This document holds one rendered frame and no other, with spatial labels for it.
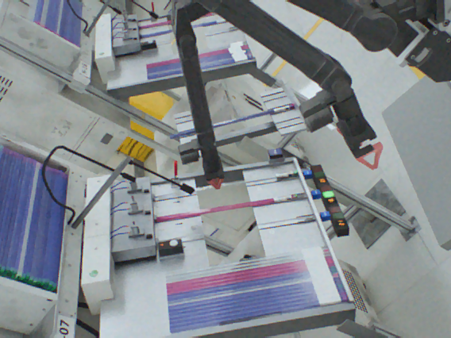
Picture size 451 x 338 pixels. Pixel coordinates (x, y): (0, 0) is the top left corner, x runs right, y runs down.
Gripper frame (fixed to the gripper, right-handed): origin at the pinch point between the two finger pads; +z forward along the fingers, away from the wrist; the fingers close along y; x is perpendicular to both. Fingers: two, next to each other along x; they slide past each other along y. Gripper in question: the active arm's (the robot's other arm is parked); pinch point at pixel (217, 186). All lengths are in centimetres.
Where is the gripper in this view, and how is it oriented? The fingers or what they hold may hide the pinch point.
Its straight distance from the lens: 209.0
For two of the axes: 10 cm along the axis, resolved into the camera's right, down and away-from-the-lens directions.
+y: 1.6, 6.4, -7.5
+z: 1.6, 7.3, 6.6
